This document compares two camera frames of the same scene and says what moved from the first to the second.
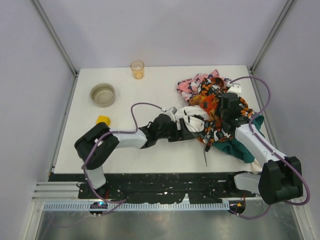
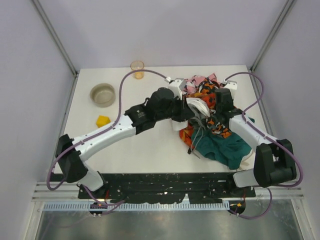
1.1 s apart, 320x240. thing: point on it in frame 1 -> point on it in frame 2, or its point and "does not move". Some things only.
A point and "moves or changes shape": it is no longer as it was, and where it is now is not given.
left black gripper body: x=186 y=132 -> x=183 y=111
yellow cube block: x=103 y=118 does not move
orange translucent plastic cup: x=137 y=67 does not move
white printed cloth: x=194 y=117 -> x=199 y=108
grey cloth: x=204 y=154 -> x=198 y=123
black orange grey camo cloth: x=210 y=133 moves or changes shape
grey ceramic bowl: x=103 y=95 does not move
